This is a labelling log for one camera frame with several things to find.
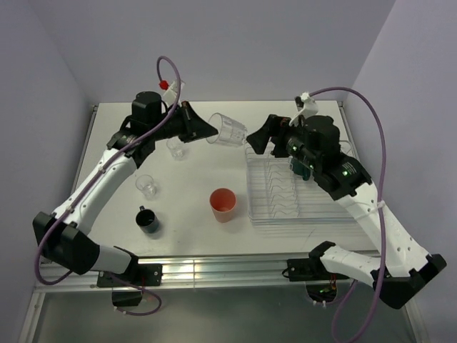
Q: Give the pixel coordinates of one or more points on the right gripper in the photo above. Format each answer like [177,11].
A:
[276,126]

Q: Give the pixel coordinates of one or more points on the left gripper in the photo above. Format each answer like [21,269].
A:
[193,127]

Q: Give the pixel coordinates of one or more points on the large clear glass tumbler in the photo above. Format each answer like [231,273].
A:
[230,132]

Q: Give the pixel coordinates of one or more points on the dark green ceramic mug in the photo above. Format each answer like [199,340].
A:
[300,170]

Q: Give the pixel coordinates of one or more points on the orange plastic cup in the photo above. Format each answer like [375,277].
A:
[223,204]

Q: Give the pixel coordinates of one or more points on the small clear glass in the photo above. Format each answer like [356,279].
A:
[145,184]

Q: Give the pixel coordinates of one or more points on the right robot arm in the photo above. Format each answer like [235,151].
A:
[405,267]

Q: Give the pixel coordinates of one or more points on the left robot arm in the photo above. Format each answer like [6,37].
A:
[63,235]

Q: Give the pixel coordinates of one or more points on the clear glass near back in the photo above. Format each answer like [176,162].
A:
[176,148]

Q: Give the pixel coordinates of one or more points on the clear plastic drip tray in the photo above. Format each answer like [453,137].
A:
[257,218]

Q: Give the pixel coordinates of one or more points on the small black mug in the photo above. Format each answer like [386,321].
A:
[147,220]

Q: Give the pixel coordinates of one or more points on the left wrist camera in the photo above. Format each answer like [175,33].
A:
[170,93]

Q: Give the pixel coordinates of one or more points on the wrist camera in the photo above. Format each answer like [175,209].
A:
[170,93]
[306,107]

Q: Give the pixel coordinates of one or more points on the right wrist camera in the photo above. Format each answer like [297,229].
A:
[306,107]

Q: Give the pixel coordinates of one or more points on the aluminium extrusion rail frame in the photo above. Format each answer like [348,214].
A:
[178,272]

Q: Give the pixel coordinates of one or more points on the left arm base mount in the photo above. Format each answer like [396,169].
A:
[142,277]

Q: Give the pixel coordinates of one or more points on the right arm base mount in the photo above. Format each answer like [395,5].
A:
[303,270]

